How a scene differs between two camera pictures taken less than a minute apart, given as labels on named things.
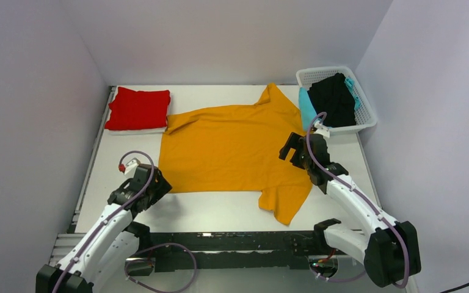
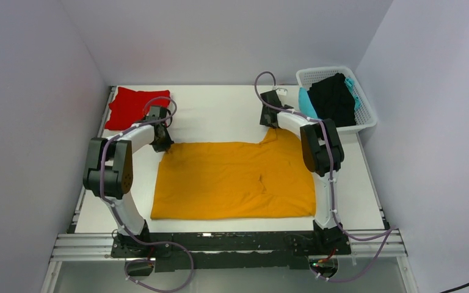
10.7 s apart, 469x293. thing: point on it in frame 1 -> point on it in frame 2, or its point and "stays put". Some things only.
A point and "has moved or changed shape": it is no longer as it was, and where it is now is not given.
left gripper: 162,188 -> 165,146
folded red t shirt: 132,110 stays put
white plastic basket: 366,116 stays put
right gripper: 294,141 -> 263,120
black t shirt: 331,96 stays put
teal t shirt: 307,110 stays put
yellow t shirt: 237,149 has moved or changed shape
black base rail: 173,250 stays put
